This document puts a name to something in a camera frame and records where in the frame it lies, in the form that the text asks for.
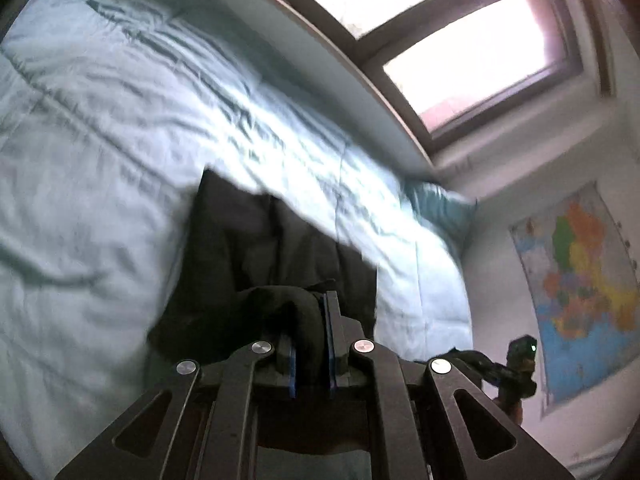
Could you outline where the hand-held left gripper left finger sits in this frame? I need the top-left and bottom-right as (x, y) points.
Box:
(52, 331), (299, 480)

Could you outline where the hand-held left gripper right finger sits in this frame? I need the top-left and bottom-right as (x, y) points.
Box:
(321, 291), (577, 480)

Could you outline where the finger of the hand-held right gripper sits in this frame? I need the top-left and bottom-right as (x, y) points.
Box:
(449, 346), (508, 386)

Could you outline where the black hooded jacket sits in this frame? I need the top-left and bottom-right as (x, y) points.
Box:
(146, 167), (379, 396)

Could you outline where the teal pillow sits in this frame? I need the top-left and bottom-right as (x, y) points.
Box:
(402, 180), (479, 257)

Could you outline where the light blue duvet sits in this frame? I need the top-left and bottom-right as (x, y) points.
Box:
(0, 0), (474, 480)

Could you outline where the brown framed window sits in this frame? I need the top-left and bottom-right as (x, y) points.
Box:
(210, 0), (617, 155)

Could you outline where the colourful wall map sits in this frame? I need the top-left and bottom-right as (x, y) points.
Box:
(509, 180), (640, 418)

